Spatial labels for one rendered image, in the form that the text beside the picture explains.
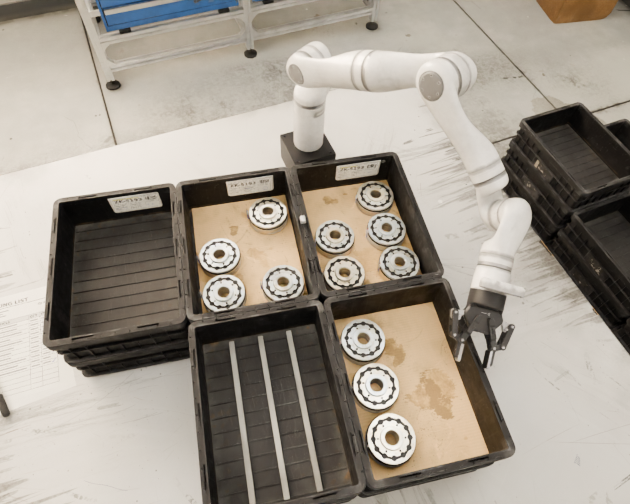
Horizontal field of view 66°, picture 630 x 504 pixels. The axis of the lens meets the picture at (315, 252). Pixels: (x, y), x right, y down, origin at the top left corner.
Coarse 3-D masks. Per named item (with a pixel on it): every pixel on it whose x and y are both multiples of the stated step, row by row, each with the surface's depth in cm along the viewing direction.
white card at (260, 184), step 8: (272, 176) 129; (232, 184) 128; (240, 184) 129; (248, 184) 129; (256, 184) 130; (264, 184) 131; (272, 184) 132; (232, 192) 131; (240, 192) 132; (248, 192) 132; (256, 192) 133
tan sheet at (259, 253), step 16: (192, 208) 133; (208, 208) 133; (224, 208) 133; (240, 208) 134; (208, 224) 130; (224, 224) 131; (240, 224) 131; (288, 224) 131; (208, 240) 128; (240, 240) 128; (256, 240) 128; (272, 240) 128; (288, 240) 129; (256, 256) 126; (272, 256) 126; (288, 256) 126; (240, 272) 123; (256, 272) 123; (256, 288) 121; (304, 288) 121
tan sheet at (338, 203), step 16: (304, 192) 137; (320, 192) 137; (336, 192) 138; (352, 192) 138; (320, 208) 134; (336, 208) 135; (352, 208) 135; (320, 224) 132; (352, 224) 132; (320, 256) 126; (352, 256) 127; (368, 256) 127; (368, 272) 124
